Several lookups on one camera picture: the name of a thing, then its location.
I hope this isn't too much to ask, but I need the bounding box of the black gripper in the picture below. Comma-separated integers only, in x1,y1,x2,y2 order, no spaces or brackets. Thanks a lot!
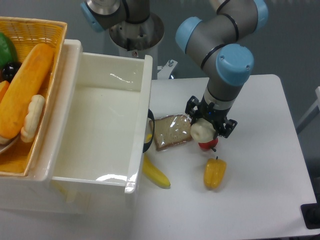
184,95,238,138

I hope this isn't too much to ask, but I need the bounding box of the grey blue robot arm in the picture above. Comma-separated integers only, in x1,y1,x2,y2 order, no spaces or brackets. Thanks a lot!
80,0,269,138

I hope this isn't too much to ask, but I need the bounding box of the upper white drawer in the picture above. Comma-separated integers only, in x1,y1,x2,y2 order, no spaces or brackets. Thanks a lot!
52,53,153,194

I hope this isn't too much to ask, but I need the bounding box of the white drawer cabinet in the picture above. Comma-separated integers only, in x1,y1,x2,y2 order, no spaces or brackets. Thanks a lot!
0,39,141,240

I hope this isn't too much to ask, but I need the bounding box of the red apple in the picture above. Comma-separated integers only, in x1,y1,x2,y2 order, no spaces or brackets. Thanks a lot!
198,138,219,152

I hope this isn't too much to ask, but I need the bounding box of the wrapped bread slice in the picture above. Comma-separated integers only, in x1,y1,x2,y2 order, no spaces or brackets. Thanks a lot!
149,114,192,151

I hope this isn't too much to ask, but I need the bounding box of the yellow bell pepper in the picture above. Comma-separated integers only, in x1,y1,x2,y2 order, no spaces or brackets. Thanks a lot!
203,158,227,189

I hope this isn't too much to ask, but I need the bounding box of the yellow banana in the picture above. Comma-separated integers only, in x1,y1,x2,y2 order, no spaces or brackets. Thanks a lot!
142,154,171,189

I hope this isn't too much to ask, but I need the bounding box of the black device at edge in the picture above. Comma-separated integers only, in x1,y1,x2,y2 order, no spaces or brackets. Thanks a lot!
300,203,320,230

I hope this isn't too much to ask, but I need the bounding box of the cream peanut shaped toy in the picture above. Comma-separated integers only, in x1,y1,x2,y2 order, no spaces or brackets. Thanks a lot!
20,94,45,143

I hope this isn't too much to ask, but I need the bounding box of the orange baguette loaf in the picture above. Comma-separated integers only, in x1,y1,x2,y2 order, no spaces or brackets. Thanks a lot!
0,43,55,140

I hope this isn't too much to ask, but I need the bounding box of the yellow wicker basket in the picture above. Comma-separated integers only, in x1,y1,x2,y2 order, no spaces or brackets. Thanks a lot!
0,16,67,177

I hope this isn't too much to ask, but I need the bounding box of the black grapes toy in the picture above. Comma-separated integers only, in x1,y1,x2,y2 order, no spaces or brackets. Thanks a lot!
1,61,22,83

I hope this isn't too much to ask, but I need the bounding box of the orange food piece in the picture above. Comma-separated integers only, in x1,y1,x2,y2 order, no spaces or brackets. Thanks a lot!
0,80,10,102

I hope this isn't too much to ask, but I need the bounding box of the green vegetable toy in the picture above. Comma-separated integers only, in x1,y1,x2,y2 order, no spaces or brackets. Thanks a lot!
0,32,18,69

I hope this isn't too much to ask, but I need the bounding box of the black drawer handle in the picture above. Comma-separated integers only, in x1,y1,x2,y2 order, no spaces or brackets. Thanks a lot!
142,108,156,154

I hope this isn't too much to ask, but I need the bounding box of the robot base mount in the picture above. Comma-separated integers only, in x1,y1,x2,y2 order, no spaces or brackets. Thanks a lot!
109,13,178,80

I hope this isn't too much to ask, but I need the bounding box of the white frame at right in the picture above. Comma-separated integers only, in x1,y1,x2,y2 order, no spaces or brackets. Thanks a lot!
295,86,320,135

